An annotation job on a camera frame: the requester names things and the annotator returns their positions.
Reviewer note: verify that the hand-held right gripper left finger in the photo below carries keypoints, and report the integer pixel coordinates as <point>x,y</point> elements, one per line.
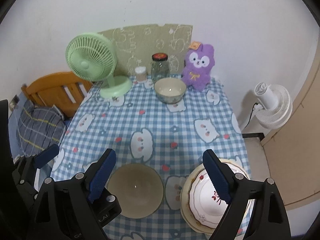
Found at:
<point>100,177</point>

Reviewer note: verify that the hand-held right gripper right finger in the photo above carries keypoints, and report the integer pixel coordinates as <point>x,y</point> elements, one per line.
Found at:
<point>217,177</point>

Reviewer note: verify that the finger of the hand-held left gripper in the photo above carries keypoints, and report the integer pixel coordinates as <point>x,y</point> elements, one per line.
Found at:
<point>111,200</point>
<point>46,155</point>

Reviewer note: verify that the cream floral plates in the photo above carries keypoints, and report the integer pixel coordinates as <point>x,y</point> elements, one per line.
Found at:
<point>232,160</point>

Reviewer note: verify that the floral ceramic bowl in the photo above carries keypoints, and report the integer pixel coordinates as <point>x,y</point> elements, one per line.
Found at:
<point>170,96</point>
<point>135,192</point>

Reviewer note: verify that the white red-patterned plate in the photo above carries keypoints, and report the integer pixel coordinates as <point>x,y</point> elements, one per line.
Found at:
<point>205,200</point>

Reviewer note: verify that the grey striped pillow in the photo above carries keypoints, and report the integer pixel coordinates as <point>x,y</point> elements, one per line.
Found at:
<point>37,127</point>

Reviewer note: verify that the blue checkered tablecloth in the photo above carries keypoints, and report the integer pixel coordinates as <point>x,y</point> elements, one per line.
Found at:
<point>162,130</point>

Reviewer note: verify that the beige door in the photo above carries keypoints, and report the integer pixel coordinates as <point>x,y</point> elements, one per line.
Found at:
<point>300,142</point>

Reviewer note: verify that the white standing fan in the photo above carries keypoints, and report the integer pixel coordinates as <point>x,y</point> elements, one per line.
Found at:
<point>275,107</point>

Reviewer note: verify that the purple plush toy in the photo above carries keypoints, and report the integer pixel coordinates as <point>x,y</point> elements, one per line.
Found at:
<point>197,77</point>

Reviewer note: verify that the green desk fan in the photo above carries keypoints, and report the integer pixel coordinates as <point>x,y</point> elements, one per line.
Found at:
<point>87,60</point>

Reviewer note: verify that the small clear toothpick jar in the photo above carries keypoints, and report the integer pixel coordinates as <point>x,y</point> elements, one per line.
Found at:
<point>141,75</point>

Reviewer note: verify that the glass jar with dark lid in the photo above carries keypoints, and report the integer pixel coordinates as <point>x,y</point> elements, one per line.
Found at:
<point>159,70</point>

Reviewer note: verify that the green patterned board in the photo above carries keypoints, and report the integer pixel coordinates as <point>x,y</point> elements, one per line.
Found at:
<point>140,40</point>

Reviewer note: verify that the wall socket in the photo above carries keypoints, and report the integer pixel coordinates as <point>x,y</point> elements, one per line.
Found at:
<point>15,100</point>

